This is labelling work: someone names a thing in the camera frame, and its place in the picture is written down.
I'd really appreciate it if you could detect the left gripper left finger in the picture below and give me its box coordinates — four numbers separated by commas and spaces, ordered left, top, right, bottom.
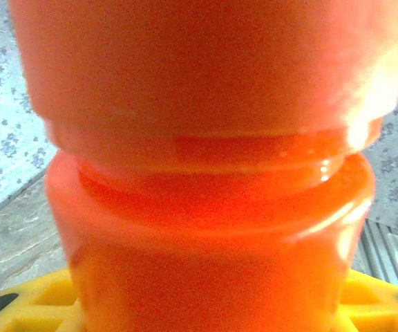
0, 269, 86, 332

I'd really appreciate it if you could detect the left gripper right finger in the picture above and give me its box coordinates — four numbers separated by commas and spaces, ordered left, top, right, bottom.
333, 269, 398, 332

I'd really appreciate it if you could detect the orange pill bottle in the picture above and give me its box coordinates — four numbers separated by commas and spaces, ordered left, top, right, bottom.
44, 138, 376, 332

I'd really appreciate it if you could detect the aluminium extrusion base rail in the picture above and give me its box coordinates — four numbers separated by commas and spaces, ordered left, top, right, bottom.
352, 217, 398, 302

